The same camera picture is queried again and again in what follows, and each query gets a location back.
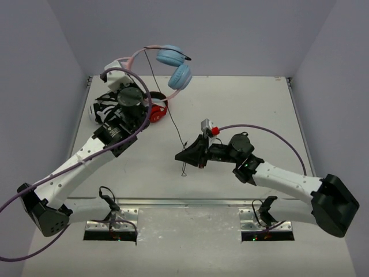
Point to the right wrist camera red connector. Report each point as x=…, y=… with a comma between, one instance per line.
x=208, y=129

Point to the red black headphones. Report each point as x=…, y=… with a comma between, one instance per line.
x=158, y=111

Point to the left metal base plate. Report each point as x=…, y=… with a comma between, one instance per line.
x=125, y=220

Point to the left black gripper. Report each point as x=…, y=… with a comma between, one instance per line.
x=108, y=111

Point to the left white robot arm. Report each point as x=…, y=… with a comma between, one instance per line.
x=47, y=202

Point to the white black headphones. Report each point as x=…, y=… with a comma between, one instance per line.
x=102, y=106

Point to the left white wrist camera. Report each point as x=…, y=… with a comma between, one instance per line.
x=115, y=78

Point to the metal base plate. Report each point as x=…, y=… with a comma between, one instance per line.
x=250, y=222
x=125, y=220

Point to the aluminium rail table edge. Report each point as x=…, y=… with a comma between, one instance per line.
x=183, y=203

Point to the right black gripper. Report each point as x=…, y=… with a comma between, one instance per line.
x=197, y=154

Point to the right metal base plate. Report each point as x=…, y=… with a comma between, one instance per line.
x=250, y=222

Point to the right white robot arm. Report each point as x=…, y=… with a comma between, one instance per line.
x=325, y=202

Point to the pink blue cat-ear headphones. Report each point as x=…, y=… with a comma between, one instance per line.
x=172, y=56

